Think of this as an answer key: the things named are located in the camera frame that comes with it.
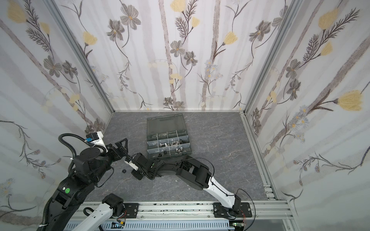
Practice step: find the aluminium corner frame post left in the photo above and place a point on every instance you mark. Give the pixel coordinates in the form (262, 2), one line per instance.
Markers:
(77, 50)

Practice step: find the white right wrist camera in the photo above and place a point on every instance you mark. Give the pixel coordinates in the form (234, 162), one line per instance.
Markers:
(132, 164)

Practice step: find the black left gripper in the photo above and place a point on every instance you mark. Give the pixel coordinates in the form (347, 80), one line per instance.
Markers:
(112, 150)

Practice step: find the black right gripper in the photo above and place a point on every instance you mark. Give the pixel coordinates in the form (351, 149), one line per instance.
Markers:
(141, 166)

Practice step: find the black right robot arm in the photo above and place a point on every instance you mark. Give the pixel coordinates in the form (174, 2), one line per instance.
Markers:
(196, 175)

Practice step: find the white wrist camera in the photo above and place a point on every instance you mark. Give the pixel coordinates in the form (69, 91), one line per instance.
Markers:
(96, 139)
(132, 164)

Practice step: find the aluminium corner frame post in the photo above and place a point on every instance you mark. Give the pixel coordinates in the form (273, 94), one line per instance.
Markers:
(282, 33)
(77, 50)

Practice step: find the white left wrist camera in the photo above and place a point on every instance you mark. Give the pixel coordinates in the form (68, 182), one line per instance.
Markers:
(96, 139)

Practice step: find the green compartment organizer box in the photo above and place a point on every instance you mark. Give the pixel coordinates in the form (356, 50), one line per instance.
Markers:
(167, 137)

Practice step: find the white cable duct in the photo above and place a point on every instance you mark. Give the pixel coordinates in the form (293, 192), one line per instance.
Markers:
(169, 225)

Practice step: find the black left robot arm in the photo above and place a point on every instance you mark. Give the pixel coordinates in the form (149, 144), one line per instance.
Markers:
(84, 173)

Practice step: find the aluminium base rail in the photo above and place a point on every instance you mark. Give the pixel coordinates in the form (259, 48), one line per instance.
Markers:
(204, 210)

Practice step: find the aluminium corner frame post right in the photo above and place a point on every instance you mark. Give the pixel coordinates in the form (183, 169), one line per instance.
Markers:
(282, 33)

